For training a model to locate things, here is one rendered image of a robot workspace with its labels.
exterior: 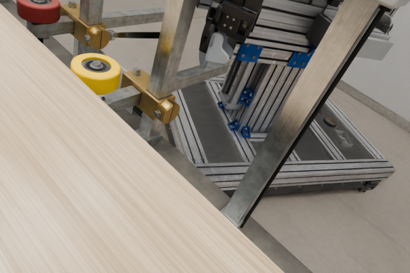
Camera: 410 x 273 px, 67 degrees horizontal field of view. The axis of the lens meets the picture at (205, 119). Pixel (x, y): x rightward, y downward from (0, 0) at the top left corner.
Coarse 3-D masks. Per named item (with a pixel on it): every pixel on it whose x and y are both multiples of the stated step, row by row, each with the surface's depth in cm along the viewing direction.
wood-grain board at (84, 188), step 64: (0, 64) 45; (0, 128) 37; (64, 128) 40; (128, 128) 43; (0, 192) 31; (64, 192) 33; (128, 192) 35; (192, 192) 38; (0, 256) 26; (64, 256) 28; (128, 256) 30; (192, 256) 32; (256, 256) 34
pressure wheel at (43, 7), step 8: (16, 0) 61; (24, 0) 61; (32, 0) 63; (40, 0) 63; (48, 0) 65; (56, 0) 65; (24, 8) 60; (32, 8) 60; (40, 8) 61; (48, 8) 62; (56, 8) 63; (24, 16) 62; (32, 16) 61; (40, 16) 62; (48, 16) 63; (56, 16) 64; (40, 40) 68
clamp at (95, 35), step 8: (64, 8) 72; (72, 16) 70; (80, 24) 69; (96, 24) 70; (104, 24) 71; (80, 32) 70; (88, 32) 69; (96, 32) 68; (104, 32) 70; (80, 40) 71; (88, 40) 69; (96, 40) 69; (104, 40) 71; (96, 48) 71
